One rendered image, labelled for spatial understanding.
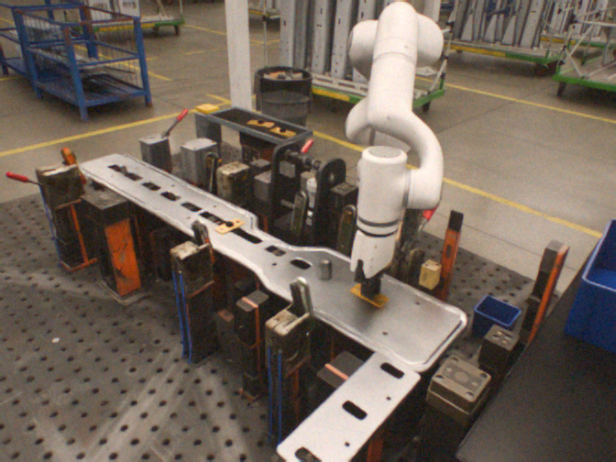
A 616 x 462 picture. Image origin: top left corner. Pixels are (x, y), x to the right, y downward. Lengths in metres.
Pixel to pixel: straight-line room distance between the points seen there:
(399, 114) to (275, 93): 3.19
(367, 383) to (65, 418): 0.75
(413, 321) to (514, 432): 0.31
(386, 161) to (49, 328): 1.11
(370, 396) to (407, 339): 0.17
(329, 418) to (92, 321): 0.93
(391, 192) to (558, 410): 0.46
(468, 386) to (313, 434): 0.27
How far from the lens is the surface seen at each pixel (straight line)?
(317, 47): 6.09
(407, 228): 1.16
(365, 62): 1.28
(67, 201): 1.73
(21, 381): 1.50
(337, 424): 0.87
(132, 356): 1.46
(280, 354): 0.98
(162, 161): 1.87
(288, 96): 4.13
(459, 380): 0.89
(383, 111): 0.99
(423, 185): 0.93
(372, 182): 0.92
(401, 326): 1.05
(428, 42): 1.23
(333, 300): 1.10
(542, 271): 1.05
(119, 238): 1.54
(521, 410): 0.93
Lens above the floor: 1.69
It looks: 31 degrees down
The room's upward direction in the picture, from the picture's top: 2 degrees clockwise
